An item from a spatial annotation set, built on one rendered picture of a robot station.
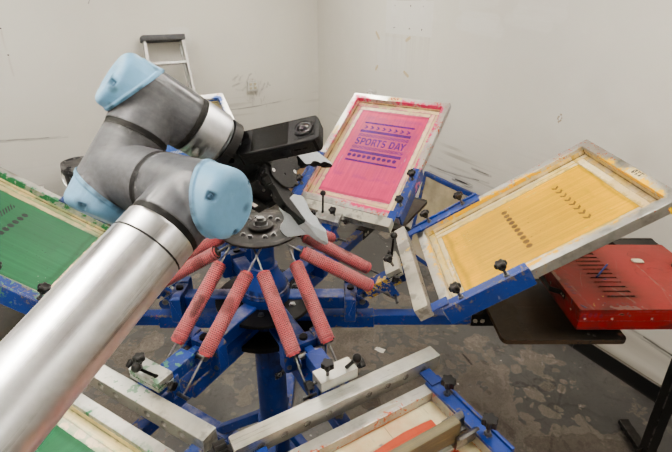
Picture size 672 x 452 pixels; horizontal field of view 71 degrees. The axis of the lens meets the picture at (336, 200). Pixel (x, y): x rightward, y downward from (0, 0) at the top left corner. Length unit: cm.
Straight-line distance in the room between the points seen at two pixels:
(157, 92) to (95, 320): 28
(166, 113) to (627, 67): 257
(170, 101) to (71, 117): 427
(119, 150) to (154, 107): 7
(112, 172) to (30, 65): 425
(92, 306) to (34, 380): 6
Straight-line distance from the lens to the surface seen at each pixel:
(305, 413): 142
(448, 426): 139
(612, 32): 295
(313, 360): 156
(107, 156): 57
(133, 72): 59
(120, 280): 44
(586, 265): 213
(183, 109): 60
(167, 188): 48
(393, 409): 150
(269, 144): 63
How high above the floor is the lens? 210
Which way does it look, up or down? 24 degrees down
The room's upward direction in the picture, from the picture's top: straight up
